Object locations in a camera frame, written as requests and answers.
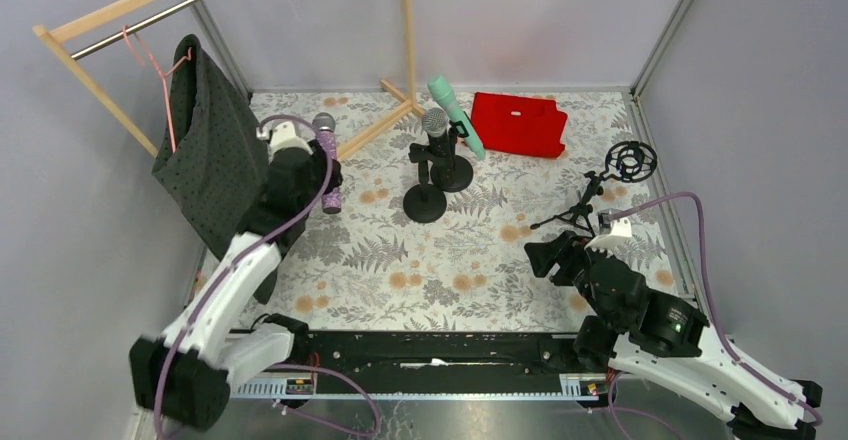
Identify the black glitter microphone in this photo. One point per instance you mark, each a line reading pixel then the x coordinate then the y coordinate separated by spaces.
pixel 435 124

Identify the purple glitter microphone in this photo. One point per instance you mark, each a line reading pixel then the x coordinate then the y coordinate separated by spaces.
pixel 324 125

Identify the pink wire hanger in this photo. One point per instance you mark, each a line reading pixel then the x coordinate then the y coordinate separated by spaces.
pixel 145 56

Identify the red folded cloth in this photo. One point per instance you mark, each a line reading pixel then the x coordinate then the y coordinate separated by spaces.
pixel 518 125

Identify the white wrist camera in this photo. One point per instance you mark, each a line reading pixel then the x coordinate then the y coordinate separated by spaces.
pixel 613 233
pixel 280 135

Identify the dark grey dotted garment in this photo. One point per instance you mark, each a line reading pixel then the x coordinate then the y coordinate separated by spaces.
pixel 211 161

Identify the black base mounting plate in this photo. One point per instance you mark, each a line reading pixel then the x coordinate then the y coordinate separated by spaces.
pixel 499 364

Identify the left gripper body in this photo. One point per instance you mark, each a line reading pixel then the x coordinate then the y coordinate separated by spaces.
pixel 317 168

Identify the black round-base mic stand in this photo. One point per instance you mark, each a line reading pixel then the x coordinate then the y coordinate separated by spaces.
pixel 463 168

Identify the black tripod shock-mount stand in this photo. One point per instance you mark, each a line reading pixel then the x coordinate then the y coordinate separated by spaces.
pixel 626 162

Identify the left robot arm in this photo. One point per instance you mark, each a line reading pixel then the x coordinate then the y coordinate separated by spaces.
pixel 187 373

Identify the mint green microphone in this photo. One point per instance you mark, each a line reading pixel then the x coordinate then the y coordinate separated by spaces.
pixel 444 95

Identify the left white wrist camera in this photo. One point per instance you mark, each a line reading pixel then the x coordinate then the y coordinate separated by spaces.
pixel 280 135

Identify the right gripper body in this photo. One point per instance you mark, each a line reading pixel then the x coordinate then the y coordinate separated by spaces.
pixel 568 259

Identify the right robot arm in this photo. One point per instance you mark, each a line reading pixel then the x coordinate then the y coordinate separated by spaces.
pixel 660 337

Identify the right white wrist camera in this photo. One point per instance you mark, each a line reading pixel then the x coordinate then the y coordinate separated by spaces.
pixel 613 233

